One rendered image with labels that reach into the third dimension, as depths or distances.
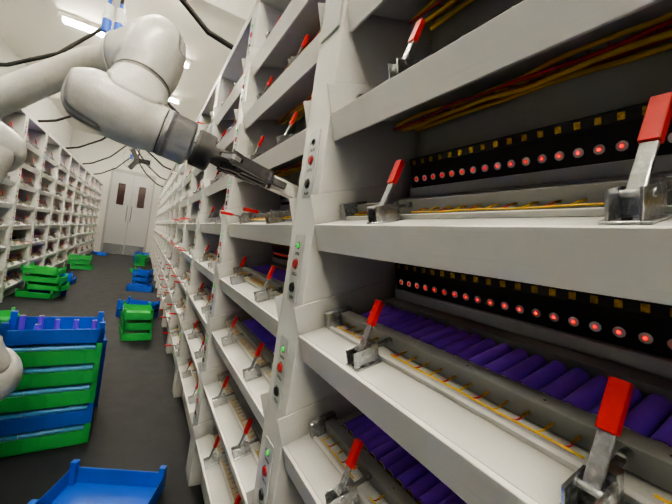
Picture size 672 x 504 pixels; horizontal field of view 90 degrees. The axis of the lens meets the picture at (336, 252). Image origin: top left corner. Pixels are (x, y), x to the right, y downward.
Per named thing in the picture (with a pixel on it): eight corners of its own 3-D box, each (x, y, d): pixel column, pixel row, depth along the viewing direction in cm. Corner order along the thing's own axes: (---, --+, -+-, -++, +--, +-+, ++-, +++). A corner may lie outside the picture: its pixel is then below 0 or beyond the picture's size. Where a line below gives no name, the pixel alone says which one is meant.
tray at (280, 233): (296, 247, 66) (289, 198, 65) (229, 236, 119) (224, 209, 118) (378, 231, 76) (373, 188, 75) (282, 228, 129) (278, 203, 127)
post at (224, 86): (173, 397, 179) (221, 70, 179) (172, 390, 187) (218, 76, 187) (212, 394, 189) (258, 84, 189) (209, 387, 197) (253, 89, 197)
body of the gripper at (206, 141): (202, 123, 64) (247, 146, 69) (196, 133, 72) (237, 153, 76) (188, 159, 64) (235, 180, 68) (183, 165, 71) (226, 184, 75)
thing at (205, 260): (216, 286, 127) (209, 250, 125) (195, 267, 180) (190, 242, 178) (268, 274, 137) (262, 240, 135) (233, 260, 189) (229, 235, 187)
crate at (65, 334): (-3, 346, 116) (0, 323, 116) (8, 330, 132) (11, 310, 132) (102, 342, 134) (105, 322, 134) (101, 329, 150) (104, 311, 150)
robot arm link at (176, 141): (169, 116, 69) (198, 131, 72) (152, 157, 68) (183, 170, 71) (172, 102, 61) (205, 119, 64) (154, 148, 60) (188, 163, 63)
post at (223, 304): (188, 486, 118) (261, -9, 118) (185, 470, 127) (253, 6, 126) (245, 475, 128) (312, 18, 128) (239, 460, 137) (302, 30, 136)
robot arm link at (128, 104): (157, 137, 58) (180, 83, 64) (46, 86, 51) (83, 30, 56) (148, 166, 67) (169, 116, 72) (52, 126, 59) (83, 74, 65)
